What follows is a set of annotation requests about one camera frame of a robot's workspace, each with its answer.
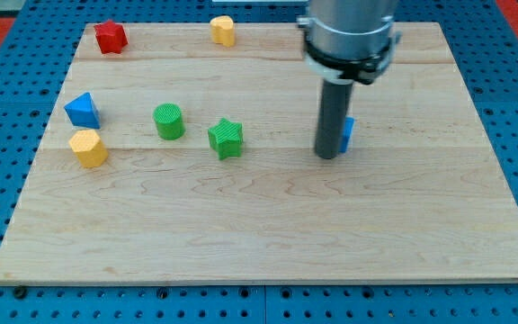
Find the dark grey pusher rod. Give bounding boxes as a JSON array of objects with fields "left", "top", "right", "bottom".
[{"left": 315, "top": 79, "right": 353, "bottom": 159}]

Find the blue cube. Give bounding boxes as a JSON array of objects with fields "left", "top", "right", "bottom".
[{"left": 339, "top": 117, "right": 355, "bottom": 153}]

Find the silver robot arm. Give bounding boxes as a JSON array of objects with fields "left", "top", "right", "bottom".
[{"left": 297, "top": 0, "right": 400, "bottom": 159}]

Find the green star block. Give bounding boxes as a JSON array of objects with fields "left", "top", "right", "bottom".
[{"left": 208, "top": 118, "right": 244, "bottom": 160}]

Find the yellow heart block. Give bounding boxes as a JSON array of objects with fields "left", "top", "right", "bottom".
[{"left": 210, "top": 15, "right": 236, "bottom": 47}]

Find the wooden board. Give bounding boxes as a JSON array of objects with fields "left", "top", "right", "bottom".
[{"left": 0, "top": 22, "right": 518, "bottom": 286}]

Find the green cylinder block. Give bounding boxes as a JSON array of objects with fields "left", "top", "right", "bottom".
[{"left": 153, "top": 103, "right": 185, "bottom": 140}]

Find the red star block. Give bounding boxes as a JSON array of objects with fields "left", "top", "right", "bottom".
[{"left": 94, "top": 20, "right": 128, "bottom": 54}]

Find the yellow hexagon block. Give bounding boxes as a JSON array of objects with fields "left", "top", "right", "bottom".
[{"left": 68, "top": 129, "right": 109, "bottom": 168}]

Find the blue triangle block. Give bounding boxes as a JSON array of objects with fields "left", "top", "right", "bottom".
[{"left": 64, "top": 93, "right": 101, "bottom": 129}]

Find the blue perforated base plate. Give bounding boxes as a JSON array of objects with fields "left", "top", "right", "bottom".
[{"left": 0, "top": 0, "right": 518, "bottom": 324}]

